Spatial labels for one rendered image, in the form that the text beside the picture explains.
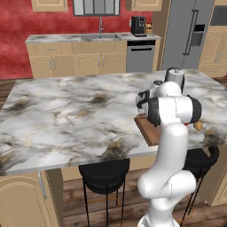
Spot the silver cupboard door handle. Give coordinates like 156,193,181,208
37,171,48,200

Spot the grey fridge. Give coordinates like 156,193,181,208
161,0,216,71

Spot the silver dishwasher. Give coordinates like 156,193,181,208
126,39,157,74

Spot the silver tap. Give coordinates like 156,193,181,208
98,15,106,35

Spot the steel sink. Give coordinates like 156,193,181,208
79,33,122,43

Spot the beige base cupboard run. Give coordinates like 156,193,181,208
25,32,162,80

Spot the beige cupboard side panel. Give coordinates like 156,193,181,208
207,170,227,207

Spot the yellow-brown onion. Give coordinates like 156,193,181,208
193,120,204,131

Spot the beige tall cupboard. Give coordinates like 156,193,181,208
198,0,227,79

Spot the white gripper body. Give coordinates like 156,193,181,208
135,90,151,116

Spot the brown wooden cutting board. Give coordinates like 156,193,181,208
133,113,162,147

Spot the dark built-in oven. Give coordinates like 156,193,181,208
209,4,227,27

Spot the black bar stool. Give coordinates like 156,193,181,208
78,158,131,227
179,145,221,227

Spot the beige island cupboard door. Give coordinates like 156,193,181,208
0,170,60,227

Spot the beige wall cupboard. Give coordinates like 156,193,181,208
30,0,69,13
125,0,164,12

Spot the black coffee machine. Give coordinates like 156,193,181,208
130,15,148,38

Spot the white framed window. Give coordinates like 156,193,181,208
72,0,121,17

